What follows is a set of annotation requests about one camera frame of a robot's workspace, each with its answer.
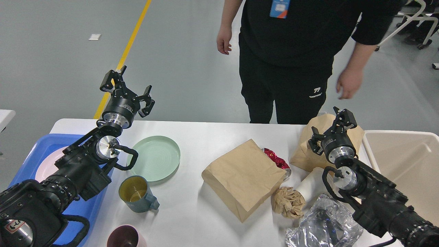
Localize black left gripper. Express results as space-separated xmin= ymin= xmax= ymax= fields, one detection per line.
xmin=100 ymin=66 xmax=155 ymax=125

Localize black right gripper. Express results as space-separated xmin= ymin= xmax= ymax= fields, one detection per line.
xmin=308 ymin=106 xmax=358 ymax=164

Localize green plate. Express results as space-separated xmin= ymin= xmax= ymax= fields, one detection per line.
xmin=129 ymin=136 xmax=181 ymax=182

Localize blue mug yellow inside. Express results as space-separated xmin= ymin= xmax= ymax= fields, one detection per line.
xmin=119 ymin=175 xmax=160 ymax=213

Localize pink mug dark inside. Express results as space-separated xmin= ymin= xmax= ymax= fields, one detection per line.
xmin=106 ymin=225 xmax=147 ymax=247

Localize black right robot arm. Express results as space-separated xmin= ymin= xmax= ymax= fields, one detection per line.
xmin=308 ymin=107 xmax=439 ymax=247

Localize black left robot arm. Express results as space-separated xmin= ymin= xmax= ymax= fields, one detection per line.
xmin=0 ymin=66 xmax=155 ymax=247

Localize small brown paper bag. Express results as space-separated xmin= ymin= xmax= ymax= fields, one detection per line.
xmin=290 ymin=114 xmax=364 ymax=172

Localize crushed red can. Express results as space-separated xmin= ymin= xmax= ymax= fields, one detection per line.
xmin=262 ymin=148 xmax=292 ymax=182

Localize white paper cup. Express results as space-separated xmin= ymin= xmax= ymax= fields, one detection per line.
xmin=295 ymin=167 xmax=329 ymax=204

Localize beige plastic bin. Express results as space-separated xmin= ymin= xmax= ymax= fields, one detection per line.
xmin=363 ymin=131 xmax=439 ymax=226

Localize crumpled brown paper ball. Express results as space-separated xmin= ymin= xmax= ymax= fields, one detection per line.
xmin=271 ymin=187 xmax=306 ymax=219

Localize person in black clothes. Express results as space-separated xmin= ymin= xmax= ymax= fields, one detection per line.
xmin=216 ymin=0 xmax=406 ymax=125

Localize crumpled clear plastic bag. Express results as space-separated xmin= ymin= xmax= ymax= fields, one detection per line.
xmin=285 ymin=194 xmax=364 ymax=247

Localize large brown paper bag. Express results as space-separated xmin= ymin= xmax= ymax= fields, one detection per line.
xmin=202 ymin=139 xmax=286 ymax=222

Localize pink plate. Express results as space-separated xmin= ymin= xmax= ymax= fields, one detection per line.
xmin=35 ymin=146 xmax=67 ymax=182

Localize white side table corner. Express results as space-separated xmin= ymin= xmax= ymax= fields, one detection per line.
xmin=0 ymin=109 xmax=16 ymax=132

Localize blue plastic tray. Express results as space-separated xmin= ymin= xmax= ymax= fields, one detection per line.
xmin=1 ymin=134 xmax=120 ymax=247

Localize white office chair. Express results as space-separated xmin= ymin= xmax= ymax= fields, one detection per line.
xmin=375 ymin=0 xmax=438 ymax=51

